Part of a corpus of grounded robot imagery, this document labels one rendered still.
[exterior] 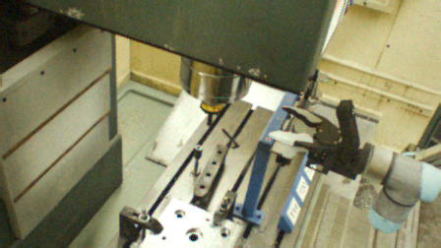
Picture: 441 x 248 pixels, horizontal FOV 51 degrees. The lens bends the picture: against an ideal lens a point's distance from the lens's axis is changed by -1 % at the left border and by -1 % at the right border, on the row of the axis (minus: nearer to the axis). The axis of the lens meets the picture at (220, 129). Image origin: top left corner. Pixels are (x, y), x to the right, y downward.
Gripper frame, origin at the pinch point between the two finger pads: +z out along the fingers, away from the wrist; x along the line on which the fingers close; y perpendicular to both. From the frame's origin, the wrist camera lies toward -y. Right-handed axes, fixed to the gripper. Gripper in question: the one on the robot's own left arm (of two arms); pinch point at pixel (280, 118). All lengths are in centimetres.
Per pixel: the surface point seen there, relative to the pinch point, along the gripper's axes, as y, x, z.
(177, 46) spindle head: -16.4, -12.2, 20.5
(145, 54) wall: 69, 102, 86
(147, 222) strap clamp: 45, -7, 26
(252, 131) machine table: 56, 59, 15
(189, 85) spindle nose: -5.3, -7.2, 19.0
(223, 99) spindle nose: -4.1, -6.1, 11.5
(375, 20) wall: 14, 101, -14
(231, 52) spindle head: -19.1, -12.3, 10.2
